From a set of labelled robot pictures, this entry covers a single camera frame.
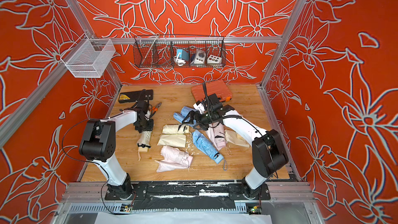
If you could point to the red plastic tool case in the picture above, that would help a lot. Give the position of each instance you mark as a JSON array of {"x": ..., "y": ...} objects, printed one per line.
[{"x": 217, "y": 87}]

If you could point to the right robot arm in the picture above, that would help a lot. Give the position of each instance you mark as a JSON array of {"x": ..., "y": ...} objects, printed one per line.
[{"x": 268, "y": 151}]

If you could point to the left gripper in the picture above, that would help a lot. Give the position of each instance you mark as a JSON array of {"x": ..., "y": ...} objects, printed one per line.
[{"x": 150, "y": 128}]

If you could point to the cream sleeve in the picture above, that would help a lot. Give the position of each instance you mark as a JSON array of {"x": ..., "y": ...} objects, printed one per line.
[
  {"x": 174, "y": 140},
  {"x": 234, "y": 138}
]

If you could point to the black yellow tool box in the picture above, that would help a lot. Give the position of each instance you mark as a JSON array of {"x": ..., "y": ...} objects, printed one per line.
[{"x": 134, "y": 96}]

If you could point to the white mesh basket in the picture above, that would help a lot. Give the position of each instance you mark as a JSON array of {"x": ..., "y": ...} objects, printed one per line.
[{"x": 87, "y": 60}]

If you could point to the light blue sleeved umbrella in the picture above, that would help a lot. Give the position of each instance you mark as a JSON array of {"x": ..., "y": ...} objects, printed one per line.
[{"x": 183, "y": 113}]

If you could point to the cream sleeved umbrella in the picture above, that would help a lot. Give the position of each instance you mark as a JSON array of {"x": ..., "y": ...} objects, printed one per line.
[{"x": 176, "y": 129}]

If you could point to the beige black unsleeved umbrella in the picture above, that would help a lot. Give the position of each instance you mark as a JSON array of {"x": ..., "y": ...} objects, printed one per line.
[{"x": 143, "y": 143}]

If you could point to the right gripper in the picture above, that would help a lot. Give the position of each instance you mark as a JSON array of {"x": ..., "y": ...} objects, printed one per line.
[{"x": 197, "y": 114}]

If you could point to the orange handled pliers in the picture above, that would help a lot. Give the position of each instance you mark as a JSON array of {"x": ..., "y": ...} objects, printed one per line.
[{"x": 156, "y": 107}]

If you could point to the pink sleeved umbrella long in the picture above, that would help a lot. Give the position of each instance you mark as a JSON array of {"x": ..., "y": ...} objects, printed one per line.
[{"x": 176, "y": 156}]

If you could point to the black wire wall basket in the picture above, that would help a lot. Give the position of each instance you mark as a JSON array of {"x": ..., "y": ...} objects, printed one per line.
[{"x": 180, "y": 51}]

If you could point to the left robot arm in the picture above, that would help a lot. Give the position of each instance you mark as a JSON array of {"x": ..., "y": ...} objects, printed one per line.
[{"x": 98, "y": 143}]

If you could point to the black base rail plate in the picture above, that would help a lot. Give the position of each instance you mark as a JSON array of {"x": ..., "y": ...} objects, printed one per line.
[{"x": 194, "y": 195}]

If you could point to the pink sleeved umbrella short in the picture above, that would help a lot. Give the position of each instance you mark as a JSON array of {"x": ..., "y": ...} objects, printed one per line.
[{"x": 218, "y": 137}]

